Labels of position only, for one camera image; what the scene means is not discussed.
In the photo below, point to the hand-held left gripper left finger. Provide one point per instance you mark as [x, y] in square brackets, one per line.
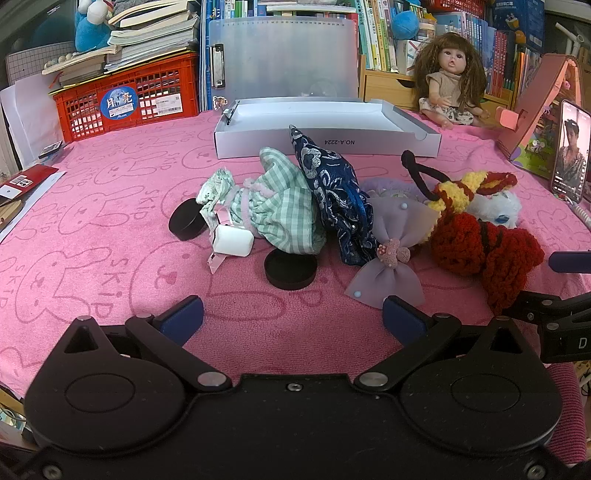
[182, 318]

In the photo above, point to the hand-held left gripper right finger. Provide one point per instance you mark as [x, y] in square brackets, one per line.
[404, 321]

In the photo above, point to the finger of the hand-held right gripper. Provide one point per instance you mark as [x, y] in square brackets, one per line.
[568, 262]
[545, 304]

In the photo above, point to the lilac tulle bow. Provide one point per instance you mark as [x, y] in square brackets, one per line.
[392, 281]

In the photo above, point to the white plush toy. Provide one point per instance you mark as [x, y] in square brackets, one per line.
[498, 212]

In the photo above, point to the small white case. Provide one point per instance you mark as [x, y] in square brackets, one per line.
[232, 241]

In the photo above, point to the red crochet hat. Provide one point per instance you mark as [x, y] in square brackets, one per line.
[461, 244]

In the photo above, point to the black round lid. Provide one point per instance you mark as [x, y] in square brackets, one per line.
[291, 272]
[184, 226]

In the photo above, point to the purple plush toy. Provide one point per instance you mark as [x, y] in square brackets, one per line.
[383, 187]

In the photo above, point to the green plaid doll dress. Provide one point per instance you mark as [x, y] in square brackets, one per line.
[277, 207]

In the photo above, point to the navy embroidered cloth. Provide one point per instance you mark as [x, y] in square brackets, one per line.
[332, 184]

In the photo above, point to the silver cardboard box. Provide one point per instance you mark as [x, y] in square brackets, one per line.
[369, 143]

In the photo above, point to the pink printed blanket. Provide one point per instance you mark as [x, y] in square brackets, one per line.
[115, 277]

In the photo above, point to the smartphone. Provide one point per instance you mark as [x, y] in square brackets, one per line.
[572, 147]

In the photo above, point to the small pink box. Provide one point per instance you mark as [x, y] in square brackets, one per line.
[510, 119]

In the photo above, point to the pink cardboard playhouse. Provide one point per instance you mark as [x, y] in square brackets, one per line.
[540, 101]

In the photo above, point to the white paper sheet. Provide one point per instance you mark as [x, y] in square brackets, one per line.
[39, 196]

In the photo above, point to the wooden board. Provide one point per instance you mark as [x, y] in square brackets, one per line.
[9, 212]

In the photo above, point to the red booklet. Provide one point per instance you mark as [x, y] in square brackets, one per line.
[27, 182]

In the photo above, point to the black binder clip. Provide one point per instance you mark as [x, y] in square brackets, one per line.
[228, 113]

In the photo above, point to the row of blue spined books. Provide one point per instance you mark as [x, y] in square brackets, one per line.
[498, 60]

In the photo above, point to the small black card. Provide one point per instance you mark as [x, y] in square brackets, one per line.
[51, 150]

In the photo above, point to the brown haired baby doll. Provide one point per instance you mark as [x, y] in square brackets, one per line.
[443, 87]

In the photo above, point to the white plastic rack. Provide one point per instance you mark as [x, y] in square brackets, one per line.
[572, 39]

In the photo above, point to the red plastic crate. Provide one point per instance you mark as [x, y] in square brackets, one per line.
[83, 115]

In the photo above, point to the wooden drawer box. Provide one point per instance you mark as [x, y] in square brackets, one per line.
[383, 87]

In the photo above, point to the blue cardboard box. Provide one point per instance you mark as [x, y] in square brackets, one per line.
[517, 21]

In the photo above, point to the leaning white paper sheets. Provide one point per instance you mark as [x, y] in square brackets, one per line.
[27, 120]

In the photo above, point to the stack of worn books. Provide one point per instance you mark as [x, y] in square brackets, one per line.
[152, 46]

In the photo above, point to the translucent plastic clipboard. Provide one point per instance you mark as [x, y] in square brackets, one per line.
[286, 60]

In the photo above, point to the red plastic basket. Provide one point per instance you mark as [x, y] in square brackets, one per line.
[452, 5]

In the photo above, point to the row of white green books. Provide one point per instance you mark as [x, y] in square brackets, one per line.
[376, 37]

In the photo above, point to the blue white round plush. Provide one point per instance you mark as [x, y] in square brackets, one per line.
[405, 24]

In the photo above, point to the blue white cat plush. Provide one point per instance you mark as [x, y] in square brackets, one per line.
[90, 34]

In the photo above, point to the grey grid cutting mat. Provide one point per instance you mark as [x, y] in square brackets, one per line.
[23, 64]

